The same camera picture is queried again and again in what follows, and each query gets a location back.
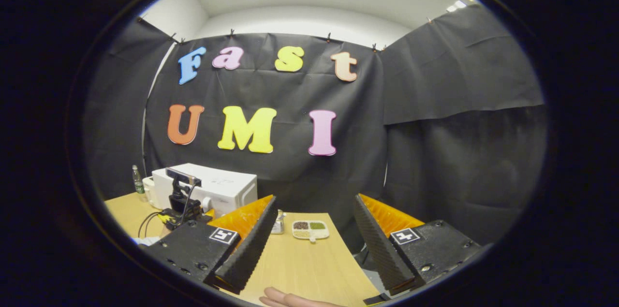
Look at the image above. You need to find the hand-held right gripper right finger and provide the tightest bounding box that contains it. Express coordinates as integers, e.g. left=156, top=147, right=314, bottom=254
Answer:
left=353, top=193, right=494, bottom=296

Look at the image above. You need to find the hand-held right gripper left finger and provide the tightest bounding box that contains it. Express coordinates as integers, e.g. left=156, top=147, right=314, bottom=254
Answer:
left=140, top=195, right=279, bottom=295

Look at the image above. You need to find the white microwave oven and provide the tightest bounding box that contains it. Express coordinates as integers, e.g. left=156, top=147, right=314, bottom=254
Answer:
left=151, top=162, right=259, bottom=219

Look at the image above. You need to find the clear plastic water bottle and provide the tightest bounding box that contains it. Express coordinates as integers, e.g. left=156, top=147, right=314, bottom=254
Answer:
left=132, top=165, right=146, bottom=195

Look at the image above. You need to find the divided dish of beans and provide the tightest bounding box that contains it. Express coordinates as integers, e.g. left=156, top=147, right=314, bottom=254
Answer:
left=291, top=220, right=330, bottom=243

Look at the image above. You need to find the black backdrop cloth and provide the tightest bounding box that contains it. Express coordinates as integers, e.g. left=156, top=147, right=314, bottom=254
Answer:
left=85, top=3, right=547, bottom=249

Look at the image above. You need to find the black cable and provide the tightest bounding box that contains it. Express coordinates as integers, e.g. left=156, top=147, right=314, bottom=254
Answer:
left=138, top=210, right=168, bottom=239

